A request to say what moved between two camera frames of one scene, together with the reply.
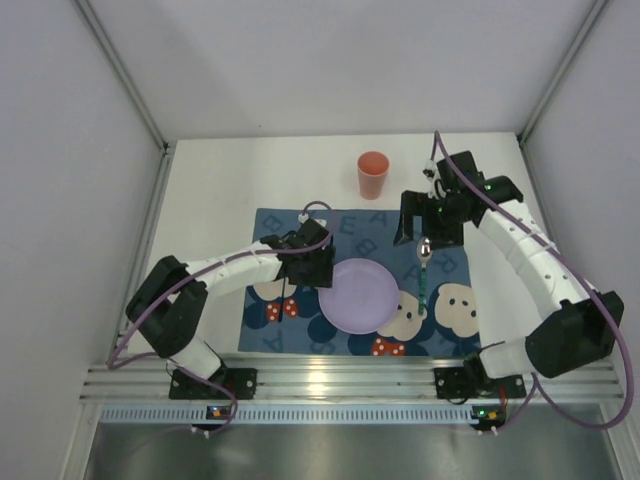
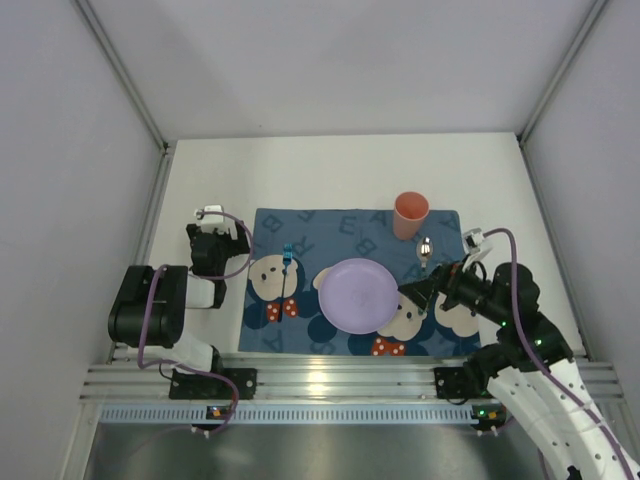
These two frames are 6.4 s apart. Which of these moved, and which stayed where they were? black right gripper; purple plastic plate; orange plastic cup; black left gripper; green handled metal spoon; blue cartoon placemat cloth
Moved: black left gripper; black right gripper; orange plastic cup
Stayed: blue cartoon placemat cloth; purple plastic plate; green handled metal spoon
